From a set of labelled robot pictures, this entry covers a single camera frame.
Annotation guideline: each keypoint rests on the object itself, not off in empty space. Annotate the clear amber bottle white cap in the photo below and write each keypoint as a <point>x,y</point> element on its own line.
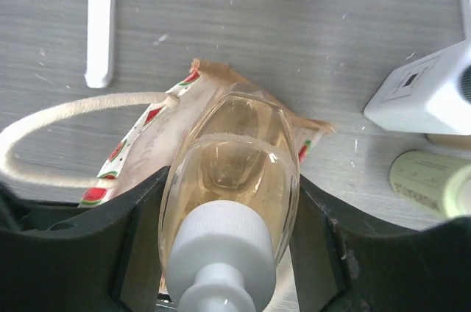
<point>229,205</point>

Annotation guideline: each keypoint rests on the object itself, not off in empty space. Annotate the pale green cylindrical bottle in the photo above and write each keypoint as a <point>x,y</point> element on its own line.
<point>439,183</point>

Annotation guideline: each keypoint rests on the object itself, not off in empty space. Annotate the watermelon print canvas bag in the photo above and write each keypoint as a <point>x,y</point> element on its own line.
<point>150,145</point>

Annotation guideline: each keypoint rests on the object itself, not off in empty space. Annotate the white metal clothes rack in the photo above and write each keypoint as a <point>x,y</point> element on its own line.
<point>100,43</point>

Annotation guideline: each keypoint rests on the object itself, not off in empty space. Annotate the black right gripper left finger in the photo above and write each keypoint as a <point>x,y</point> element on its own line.
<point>57,256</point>

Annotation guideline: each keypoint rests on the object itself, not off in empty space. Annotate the white square bottle black cap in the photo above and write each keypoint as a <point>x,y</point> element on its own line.
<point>430,95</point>

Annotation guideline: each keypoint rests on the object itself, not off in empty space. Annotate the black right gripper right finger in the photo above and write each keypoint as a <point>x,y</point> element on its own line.
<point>347,260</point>

